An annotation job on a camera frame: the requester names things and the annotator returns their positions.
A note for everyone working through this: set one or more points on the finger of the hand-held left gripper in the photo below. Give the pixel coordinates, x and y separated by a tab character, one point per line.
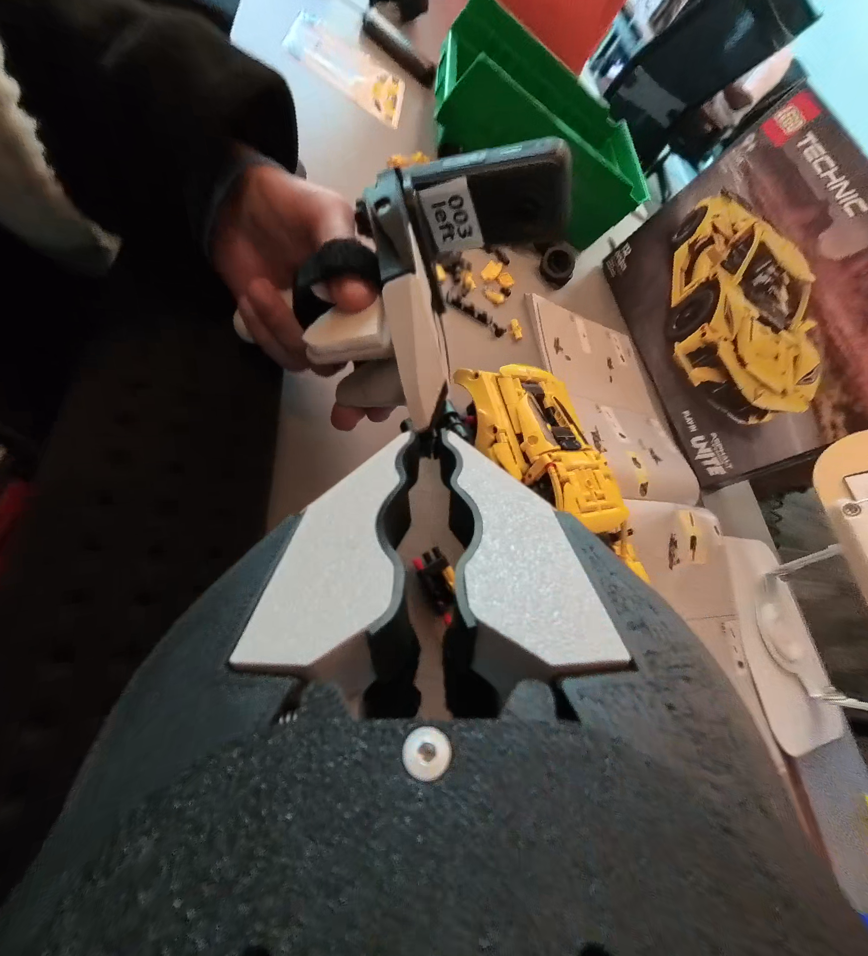
420	343

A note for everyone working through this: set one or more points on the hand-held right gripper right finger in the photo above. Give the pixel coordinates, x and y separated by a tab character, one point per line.
538	590

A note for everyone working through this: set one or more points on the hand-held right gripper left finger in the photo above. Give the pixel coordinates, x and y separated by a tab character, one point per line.
314	582

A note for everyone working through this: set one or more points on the black toy connector piece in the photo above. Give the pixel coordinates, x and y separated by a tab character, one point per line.
434	432

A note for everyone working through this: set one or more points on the person's left forearm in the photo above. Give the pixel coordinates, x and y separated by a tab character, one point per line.
165	97

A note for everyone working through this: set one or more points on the person's left hand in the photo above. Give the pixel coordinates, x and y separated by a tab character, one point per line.
269	239

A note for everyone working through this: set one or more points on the black toy tyre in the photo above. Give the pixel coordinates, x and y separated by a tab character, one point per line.
558	265

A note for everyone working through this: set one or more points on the green plastic bin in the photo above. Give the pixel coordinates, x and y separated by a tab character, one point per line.
523	112

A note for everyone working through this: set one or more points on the pile of yellow black toy pieces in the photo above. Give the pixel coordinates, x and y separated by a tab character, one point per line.
490	280

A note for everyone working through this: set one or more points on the yellow toy brick car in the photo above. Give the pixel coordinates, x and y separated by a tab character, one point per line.
553	448

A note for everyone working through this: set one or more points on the orange box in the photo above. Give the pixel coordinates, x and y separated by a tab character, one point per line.
568	30

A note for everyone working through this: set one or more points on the open instruction booklet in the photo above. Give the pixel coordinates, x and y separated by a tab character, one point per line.
598	373

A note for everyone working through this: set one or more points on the small flat black device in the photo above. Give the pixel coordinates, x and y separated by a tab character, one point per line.
404	48

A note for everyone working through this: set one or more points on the colourful sticker sheet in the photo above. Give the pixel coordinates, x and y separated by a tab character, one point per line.
351	67

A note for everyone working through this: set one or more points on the person's black trouser leg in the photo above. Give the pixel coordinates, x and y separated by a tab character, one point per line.
105	597

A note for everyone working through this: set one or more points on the black upright panel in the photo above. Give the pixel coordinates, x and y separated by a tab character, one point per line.
703	67

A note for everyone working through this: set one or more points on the wooden board document stand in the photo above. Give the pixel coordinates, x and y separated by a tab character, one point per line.
792	635

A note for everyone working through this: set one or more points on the black printed toy box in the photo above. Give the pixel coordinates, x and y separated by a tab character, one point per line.
762	314

